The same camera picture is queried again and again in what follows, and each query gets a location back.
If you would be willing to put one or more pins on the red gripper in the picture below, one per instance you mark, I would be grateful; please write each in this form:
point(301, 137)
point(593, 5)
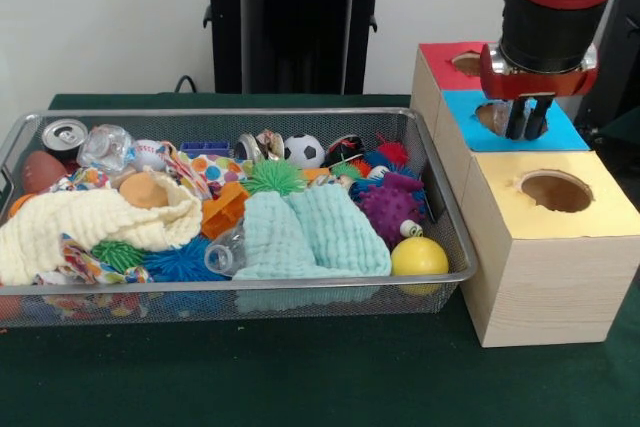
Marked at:
point(540, 84)

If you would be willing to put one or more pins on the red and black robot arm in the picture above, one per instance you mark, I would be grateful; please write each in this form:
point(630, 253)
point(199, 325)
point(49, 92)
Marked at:
point(550, 12)

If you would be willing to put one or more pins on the wooden box with three holes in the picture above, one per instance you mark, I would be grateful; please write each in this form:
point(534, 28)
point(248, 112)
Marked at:
point(545, 272)

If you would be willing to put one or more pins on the shallow metal mesh bin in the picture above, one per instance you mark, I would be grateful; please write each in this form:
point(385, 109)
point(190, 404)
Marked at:
point(350, 119)

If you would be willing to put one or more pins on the black chair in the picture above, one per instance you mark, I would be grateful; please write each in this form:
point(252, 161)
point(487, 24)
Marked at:
point(622, 77)

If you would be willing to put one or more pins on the purple spiky ball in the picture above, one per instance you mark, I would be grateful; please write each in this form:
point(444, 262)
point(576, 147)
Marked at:
point(390, 207)

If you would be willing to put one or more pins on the yellow smooth ball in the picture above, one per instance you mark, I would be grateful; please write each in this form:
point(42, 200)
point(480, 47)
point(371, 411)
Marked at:
point(419, 257)

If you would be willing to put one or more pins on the black and white soccer ball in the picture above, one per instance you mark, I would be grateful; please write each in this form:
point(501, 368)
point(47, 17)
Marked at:
point(304, 151)

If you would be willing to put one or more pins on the mint green cloth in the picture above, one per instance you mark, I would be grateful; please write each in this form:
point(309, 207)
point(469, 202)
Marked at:
point(310, 237)

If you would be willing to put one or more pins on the orange plastic block toy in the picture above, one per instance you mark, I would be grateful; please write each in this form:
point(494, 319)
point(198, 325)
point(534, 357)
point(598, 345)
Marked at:
point(222, 209)

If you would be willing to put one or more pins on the dark green table cloth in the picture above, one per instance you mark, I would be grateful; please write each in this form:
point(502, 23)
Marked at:
point(300, 377)

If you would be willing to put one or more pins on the tan foam ball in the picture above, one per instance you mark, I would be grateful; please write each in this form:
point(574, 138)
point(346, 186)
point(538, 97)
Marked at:
point(145, 190)

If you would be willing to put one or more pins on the cream yellow cloth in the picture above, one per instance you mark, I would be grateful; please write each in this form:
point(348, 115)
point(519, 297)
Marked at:
point(75, 217)

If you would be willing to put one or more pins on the silver topped drink can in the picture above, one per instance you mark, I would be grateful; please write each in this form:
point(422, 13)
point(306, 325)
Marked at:
point(64, 134)

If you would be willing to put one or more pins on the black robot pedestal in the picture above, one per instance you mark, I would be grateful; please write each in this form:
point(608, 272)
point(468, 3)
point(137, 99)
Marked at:
point(300, 22)

